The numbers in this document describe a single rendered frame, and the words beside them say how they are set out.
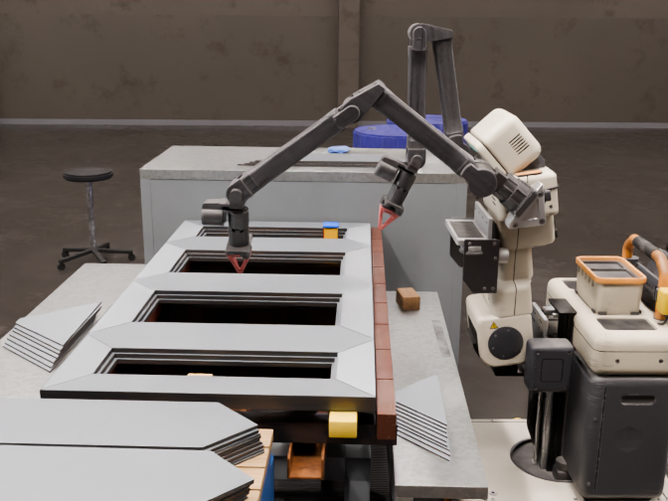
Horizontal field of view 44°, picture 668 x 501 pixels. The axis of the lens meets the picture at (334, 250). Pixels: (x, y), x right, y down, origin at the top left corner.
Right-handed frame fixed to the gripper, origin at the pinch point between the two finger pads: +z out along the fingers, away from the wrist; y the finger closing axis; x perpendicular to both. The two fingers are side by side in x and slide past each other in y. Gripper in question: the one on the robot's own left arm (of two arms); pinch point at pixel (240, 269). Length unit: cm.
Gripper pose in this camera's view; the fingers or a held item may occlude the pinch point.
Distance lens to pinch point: 239.4
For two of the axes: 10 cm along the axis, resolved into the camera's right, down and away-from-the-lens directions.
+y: -0.3, 5.0, -8.7
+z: -0.3, 8.7, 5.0
